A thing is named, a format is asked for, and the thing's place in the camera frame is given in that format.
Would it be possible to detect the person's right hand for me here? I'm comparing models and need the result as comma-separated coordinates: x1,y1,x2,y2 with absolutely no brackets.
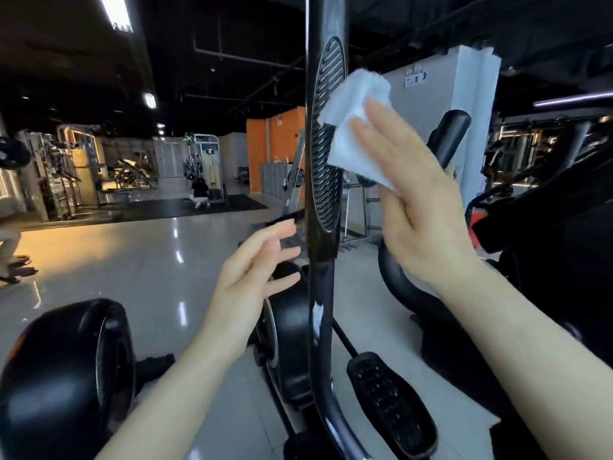
349,97,480,293

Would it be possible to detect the person's left hand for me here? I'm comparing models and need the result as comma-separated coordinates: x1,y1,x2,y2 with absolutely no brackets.
206,219,303,360

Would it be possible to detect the black elliptical machine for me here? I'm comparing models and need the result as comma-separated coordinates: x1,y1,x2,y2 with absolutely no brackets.
251,0,613,460
0,298,176,460

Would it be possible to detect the white wet wipe sheet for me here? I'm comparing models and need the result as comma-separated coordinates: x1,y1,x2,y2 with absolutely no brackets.
318,68,396,192

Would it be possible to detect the person's left forearm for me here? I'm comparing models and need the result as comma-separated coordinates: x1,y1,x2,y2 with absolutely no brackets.
96,335,245,460

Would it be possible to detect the person's right forearm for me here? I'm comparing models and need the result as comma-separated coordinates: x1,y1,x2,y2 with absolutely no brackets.
435,263,613,460

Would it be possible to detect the weight bench rack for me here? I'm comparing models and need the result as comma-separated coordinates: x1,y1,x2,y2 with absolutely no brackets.
282,129,384,247

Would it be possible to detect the white gym machine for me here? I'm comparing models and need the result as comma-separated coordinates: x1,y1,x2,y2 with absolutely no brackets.
186,134,227,202

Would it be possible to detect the long ceiling tube light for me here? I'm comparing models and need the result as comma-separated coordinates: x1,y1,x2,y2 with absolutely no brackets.
98,0,135,35

